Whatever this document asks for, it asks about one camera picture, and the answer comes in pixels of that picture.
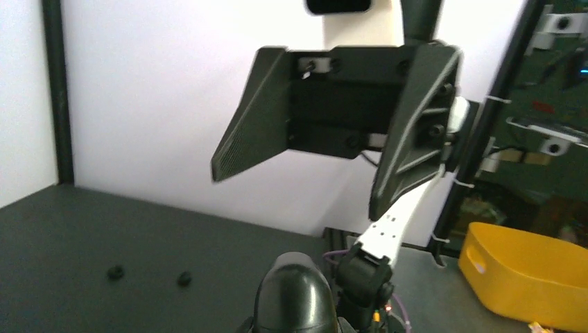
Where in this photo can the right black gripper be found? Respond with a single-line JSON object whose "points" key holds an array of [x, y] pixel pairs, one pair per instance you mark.
{"points": [[401, 101]]}

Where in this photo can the black oval object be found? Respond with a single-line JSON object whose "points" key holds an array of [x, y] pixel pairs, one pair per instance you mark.
{"points": [[294, 296]]}

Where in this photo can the yellow plastic bin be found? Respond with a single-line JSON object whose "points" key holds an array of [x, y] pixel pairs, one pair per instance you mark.
{"points": [[526, 276]]}

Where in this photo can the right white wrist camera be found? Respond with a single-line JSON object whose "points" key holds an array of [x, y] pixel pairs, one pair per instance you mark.
{"points": [[359, 23]]}

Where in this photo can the front right black frame post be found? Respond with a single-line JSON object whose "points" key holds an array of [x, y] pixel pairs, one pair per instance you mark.
{"points": [[479, 136]]}

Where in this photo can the black frame post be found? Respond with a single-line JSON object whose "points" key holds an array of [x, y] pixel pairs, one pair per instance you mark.
{"points": [[479, 136], [57, 69]]}

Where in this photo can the white bracket on shelf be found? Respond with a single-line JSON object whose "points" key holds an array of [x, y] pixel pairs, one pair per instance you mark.
{"points": [[559, 137]]}

